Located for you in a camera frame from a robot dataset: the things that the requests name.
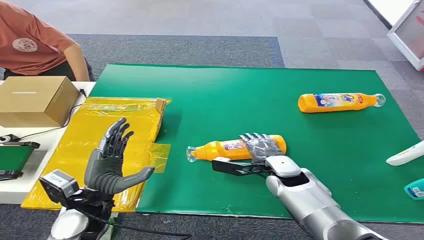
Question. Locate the green panel black frame device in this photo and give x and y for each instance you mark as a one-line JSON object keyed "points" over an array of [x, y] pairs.
{"points": [[15, 159]]}

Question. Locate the white framed board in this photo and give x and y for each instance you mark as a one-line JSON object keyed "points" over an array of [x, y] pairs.
{"points": [[410, 33]]}

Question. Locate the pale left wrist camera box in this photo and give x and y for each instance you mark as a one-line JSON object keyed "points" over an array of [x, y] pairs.
{"points": [[59, 185]]}

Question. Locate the brown cardboard box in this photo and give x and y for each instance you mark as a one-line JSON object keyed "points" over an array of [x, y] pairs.
{"points": [[33, 99]]}

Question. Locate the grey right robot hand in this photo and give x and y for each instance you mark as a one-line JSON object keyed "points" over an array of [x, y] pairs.
{"points": [[261, 149]]}

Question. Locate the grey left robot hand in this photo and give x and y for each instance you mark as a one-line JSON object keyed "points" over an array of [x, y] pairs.
{"points": [[104, 172]]}

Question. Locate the teal plastic bottle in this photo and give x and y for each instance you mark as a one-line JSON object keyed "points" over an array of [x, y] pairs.
{"points": [[415, 190]]}

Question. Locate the yellow film wrapped cardboard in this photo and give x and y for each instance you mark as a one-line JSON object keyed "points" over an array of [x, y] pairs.
{"points": [[82, 132]]}

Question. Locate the orange bottle clear cap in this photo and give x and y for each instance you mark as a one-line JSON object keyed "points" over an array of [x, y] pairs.
{"points": [[334, 102], [218, 150]]}

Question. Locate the green table mat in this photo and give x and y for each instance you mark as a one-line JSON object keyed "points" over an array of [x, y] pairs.
{"points": [[232, 99]]}

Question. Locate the white plastic bottle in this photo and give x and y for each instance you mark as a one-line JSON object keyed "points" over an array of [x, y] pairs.
{"points": [[405, 155]]}

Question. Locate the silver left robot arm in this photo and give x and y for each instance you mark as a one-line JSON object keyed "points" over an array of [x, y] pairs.
{"points": [[71, 223]]}

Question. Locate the person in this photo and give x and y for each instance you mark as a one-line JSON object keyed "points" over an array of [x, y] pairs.
{"points": [[31, 43]]}

